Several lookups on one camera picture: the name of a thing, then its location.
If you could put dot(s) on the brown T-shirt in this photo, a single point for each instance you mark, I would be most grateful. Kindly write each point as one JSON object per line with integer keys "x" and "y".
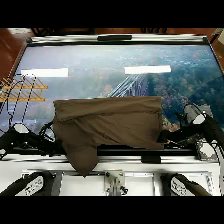
{"x": 110, "y": 123}

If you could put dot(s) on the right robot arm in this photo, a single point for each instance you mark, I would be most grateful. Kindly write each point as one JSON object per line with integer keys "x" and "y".
{"x": 210, "y": 128}

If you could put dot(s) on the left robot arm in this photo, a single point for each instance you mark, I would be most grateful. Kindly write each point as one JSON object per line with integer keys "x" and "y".
{"x": 20, "y": 136}

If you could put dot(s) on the silver frame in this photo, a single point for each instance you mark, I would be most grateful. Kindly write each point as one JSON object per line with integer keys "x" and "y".
{"x": 133, "y": 180}

